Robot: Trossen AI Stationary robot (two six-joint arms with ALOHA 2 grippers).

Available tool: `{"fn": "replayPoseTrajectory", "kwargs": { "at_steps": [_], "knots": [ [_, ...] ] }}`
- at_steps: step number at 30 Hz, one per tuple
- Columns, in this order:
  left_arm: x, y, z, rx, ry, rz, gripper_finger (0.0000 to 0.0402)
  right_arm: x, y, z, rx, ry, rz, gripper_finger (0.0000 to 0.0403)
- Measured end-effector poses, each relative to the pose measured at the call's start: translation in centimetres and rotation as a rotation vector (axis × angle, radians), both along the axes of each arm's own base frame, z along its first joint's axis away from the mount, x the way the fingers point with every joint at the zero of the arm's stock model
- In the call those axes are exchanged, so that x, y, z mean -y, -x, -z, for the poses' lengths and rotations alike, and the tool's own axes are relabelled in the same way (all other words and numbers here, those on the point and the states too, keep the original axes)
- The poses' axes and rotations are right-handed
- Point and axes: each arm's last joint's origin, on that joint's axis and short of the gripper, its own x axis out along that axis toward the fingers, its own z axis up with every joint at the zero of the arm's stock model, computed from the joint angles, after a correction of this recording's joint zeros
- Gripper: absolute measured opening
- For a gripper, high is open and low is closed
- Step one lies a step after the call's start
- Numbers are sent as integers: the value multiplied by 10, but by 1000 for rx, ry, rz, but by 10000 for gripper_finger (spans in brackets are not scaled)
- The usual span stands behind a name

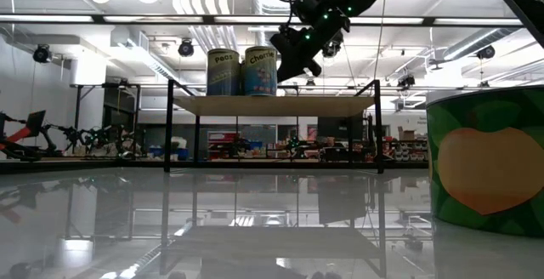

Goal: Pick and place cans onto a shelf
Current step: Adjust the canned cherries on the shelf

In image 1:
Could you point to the black red background robot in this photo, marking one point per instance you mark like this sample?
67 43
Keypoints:
21 143

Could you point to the peas label tin can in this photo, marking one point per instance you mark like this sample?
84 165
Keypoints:
223 75

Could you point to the blue storage bin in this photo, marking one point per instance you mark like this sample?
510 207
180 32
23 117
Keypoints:
182 154

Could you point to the cherries label tin can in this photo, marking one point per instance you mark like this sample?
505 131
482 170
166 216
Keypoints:
260 75

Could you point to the black table edge rail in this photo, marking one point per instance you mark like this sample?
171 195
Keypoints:
64 165

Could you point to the black background monitor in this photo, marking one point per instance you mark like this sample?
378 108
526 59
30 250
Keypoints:
340 128

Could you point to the black background robot arms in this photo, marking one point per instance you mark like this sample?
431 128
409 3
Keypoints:
93 138

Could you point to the black ceiling spotlight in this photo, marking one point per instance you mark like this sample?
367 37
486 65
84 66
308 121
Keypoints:
42 53
406 81
185 48
485 52

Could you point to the brown cardboard box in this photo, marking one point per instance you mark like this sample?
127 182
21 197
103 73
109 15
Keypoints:
406 134

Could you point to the black background rack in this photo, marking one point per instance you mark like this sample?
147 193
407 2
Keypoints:
121 100

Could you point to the short green peach can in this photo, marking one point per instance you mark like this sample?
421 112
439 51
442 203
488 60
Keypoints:
484 168

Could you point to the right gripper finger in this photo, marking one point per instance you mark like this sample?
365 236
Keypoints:
313 68
291 66

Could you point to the wooden shelf black metal frame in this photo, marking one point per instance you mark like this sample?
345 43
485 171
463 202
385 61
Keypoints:
272 105

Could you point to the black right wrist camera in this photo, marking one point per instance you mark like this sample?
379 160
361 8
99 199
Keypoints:
285 41

